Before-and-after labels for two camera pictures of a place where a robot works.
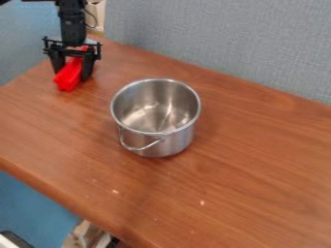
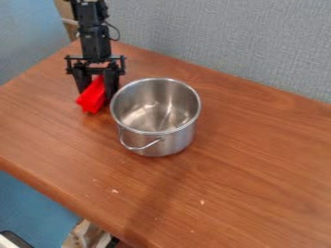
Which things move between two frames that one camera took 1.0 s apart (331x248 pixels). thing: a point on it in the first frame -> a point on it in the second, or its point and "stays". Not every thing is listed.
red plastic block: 67,77 -> 94,95
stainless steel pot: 155,111 stays
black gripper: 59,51 -> 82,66
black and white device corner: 11,240 stays
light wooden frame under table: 86,235 stays
